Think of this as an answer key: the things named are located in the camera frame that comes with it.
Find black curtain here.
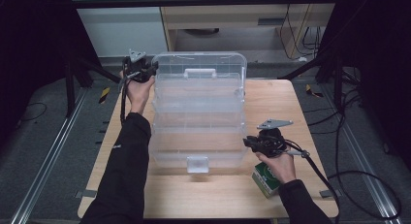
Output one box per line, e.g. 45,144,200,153
0,0,102,147
323,0,411,172

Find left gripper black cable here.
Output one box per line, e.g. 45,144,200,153
118,57,132,127

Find green cardboard box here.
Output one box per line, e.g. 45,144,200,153
251,161,281,199

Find grey metal bracket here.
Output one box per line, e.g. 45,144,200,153
74,189,98,200
319,188,342,200

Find thin black floor cable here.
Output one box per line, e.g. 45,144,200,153
18,102,48,123

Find black horizontal frame bar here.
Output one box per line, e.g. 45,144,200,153
72,0,340,10

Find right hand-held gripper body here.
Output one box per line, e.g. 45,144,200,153
250,118,295,159

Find black floor cables bundle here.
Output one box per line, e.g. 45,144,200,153
303,68,367,136

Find yellow black floor tape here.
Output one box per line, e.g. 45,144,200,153
304,83,325,99
98,86,111,105

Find aluminium floor rail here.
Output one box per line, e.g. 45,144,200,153
9,87,90,224
323,87,404,224

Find black cables under desk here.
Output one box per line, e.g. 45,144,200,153
279,4,325,62

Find person's left hand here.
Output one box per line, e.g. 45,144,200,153
119,70,157,116

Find light wooden desk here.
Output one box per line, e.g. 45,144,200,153
157,0,337,62

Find clear plastic storage box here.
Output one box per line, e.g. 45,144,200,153
148,51,249,175

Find black metal stand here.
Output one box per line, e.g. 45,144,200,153
63,52,125,119
277,52,346,112

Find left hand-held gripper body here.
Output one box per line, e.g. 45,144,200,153
121,48,153,84

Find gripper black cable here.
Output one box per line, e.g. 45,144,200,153
284,138,403,224
118,57,132,127

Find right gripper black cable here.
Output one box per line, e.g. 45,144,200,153
284,138,403,224

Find person's right hand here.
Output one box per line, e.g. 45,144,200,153
255,150,298,185

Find white cabinet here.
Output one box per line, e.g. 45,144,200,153
67,0,169,59

